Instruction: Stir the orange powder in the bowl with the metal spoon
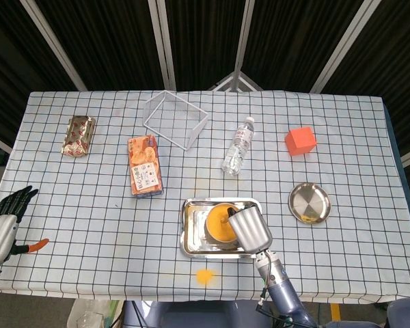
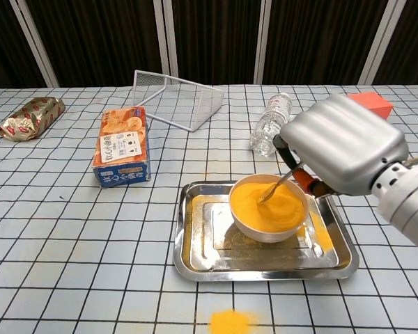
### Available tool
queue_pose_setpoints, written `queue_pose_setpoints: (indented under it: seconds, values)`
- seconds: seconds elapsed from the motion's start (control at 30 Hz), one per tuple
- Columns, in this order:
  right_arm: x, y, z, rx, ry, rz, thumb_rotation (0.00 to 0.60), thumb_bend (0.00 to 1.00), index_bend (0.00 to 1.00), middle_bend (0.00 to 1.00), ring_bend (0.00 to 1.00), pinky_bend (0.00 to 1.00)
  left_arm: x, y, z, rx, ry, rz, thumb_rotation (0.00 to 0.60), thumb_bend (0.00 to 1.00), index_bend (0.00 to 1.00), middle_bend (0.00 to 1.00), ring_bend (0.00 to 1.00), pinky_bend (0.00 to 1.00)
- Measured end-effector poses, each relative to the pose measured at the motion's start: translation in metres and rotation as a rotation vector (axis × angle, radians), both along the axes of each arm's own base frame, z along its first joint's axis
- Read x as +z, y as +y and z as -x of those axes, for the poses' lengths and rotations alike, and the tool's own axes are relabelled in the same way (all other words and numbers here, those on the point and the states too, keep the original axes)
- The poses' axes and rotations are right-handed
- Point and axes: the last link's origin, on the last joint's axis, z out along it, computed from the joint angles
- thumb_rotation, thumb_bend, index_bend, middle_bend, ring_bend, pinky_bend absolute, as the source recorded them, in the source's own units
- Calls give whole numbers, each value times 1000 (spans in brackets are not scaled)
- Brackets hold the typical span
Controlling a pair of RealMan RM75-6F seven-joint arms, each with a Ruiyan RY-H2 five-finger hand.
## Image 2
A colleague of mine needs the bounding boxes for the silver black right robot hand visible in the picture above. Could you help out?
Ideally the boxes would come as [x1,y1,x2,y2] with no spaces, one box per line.
[273,93,410,198]

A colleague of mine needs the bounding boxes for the metal spoon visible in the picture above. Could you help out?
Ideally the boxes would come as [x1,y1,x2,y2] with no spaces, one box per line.
[258,163,302,204]

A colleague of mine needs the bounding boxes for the beige bowl of yellow powder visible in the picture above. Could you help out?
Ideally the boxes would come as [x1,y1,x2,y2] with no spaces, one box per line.
[228,173,311,244]

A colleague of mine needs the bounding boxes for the rectangular steel tray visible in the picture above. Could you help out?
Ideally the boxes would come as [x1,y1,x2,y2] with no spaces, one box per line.
[172,180,360,283]

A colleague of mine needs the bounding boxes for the white black-grid tablecloth table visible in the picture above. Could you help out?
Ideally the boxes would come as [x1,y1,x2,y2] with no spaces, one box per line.
[0,84,418,334]

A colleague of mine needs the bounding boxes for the orange foam cube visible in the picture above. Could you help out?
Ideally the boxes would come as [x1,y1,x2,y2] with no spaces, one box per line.
[347,92,394,121]

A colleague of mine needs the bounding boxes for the clear plastic water bottle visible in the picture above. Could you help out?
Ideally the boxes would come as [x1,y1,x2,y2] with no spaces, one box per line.
[249,92,293,158]

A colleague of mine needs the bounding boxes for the small yellow powder pile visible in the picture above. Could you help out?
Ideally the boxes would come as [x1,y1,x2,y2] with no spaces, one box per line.
[208,308,255,334]

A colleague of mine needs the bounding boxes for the orange blue cookie box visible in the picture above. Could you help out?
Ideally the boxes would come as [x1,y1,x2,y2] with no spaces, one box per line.
[92,106,152,189]

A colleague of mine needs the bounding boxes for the gold foil snack packet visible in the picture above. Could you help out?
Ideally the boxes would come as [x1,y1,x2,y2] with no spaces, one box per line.
[0,97,66,141]

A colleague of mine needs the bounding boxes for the black screen panel white frame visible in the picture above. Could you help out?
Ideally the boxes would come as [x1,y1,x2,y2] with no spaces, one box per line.
[19,0,171,88]
[261,0,398,86]
[163,0,265,86]
[365,0,418,86]
[0,0,52,90]

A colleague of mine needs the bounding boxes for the white wire mesh basket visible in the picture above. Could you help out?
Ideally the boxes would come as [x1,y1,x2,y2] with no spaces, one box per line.
[132,69,226,134]

